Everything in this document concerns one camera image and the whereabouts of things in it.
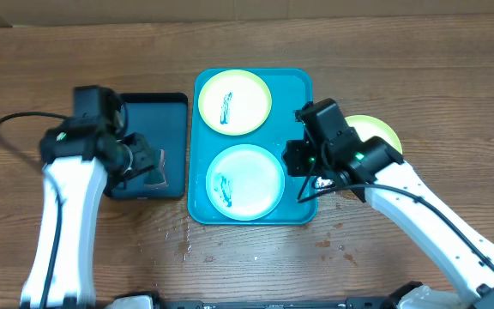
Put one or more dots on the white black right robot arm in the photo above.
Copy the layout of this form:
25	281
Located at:
459	251

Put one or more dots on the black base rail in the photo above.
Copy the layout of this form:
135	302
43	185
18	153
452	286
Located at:
272	304

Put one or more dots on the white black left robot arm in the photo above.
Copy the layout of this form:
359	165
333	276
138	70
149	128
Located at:
62	272

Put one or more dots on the teal plastic tray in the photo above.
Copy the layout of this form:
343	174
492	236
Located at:
291	89

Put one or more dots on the black sponge tray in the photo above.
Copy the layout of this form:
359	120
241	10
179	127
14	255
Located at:
155	121

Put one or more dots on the yellow plate with blue stain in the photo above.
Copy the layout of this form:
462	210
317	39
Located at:
235	102

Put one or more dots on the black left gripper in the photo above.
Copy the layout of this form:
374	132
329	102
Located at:
142	160

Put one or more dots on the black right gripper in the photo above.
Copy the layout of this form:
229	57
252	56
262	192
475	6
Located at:
296	159

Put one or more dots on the light blue plate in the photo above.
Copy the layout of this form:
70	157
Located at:
245	182

